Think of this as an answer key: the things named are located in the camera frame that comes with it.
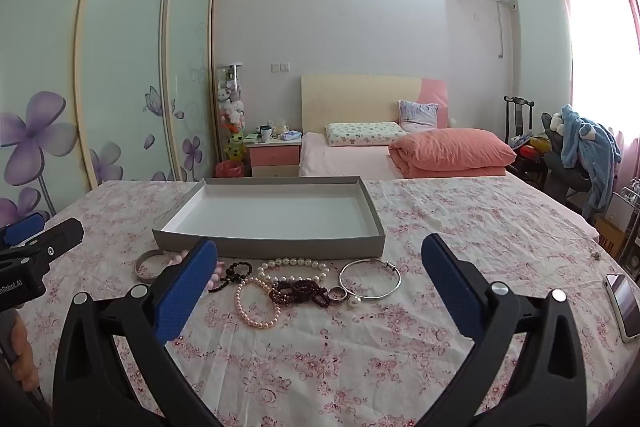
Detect thin silver bangle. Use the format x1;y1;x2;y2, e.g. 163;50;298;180
339;258;402;303

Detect floral bed sheet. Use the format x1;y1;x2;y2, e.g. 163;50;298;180
0;177;640;427

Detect colourful toys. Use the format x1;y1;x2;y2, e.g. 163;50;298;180
520;137;551;162

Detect grey cardboard box tray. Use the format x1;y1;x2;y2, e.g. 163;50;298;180
152;177;386;258

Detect dark red bead bracelet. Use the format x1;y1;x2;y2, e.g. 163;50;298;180
269;278;331;308

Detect smartphone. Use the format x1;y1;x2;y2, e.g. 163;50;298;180
604;273;640;343

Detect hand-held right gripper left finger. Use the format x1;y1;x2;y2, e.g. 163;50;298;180
52;237;226;427

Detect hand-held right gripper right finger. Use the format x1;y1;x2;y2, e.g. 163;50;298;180
420;233;588;427

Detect orange folded quilt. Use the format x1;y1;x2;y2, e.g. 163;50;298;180
389;128;517;179

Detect black office chair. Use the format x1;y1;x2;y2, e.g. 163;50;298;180
542;112;601;208

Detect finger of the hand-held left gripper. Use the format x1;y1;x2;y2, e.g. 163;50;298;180
0;213;47;247
20;218;85;270

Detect person's left hand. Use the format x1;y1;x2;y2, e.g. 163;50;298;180
7;311;38;393

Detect cardboard box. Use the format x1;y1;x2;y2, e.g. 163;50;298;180
595;214;628;258

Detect pink and white nightstand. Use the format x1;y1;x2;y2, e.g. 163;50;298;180
246;134;303;180

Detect pink pearl bracelet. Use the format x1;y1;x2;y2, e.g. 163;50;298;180
235;277;282;330

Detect red plastic bag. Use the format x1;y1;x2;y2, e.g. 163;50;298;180
215;159;246;180

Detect pink curtain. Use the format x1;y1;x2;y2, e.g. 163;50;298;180
552;0;640;188

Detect black wooden chair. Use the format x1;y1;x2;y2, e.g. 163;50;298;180
503;96;548;188

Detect pink bead bracelet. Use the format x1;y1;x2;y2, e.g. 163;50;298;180
167;249;227;293

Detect grey cuff bangle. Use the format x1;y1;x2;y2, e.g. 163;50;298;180
134;250;168;286

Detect beige and pink headboard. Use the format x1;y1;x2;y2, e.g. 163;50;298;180
300;74;449;135

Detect white pearl bracelet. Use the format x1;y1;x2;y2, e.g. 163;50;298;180
257;257;331;285

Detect pink sheeted bed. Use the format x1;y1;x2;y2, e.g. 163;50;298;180
298;132;508;180

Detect patterned flat pillow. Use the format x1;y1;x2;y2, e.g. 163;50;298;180
325;122;408;146

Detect black bead bracelet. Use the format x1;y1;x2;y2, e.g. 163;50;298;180
209;261;251;294

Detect purple print pillow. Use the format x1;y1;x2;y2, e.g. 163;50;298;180
397;101;440;132

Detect floral glass door wardrobe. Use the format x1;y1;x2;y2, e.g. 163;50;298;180
0;0;221;228

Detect clear tube of plush toys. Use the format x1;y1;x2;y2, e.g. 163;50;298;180
215;63;246;162

